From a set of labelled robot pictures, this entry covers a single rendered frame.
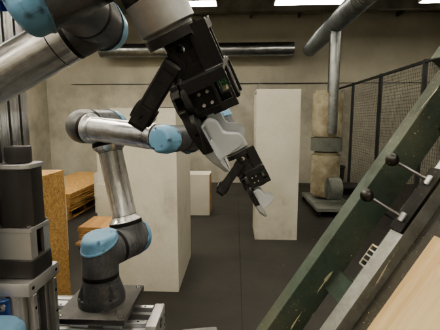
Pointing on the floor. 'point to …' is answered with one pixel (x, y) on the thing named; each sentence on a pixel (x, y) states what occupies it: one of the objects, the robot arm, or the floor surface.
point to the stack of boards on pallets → (79, 192)
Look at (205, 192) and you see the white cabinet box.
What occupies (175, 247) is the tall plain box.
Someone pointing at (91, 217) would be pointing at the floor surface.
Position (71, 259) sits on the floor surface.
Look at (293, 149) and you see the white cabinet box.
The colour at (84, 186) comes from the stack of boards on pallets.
